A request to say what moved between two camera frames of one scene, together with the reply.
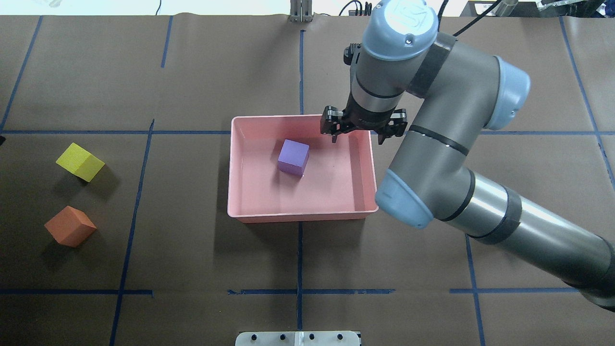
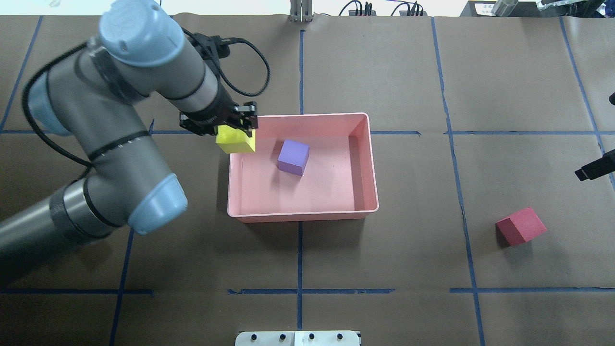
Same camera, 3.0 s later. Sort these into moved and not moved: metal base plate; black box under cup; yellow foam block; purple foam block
Moved: yellow foam block
Not moved: black box under cup; purple foam block; metal base plate
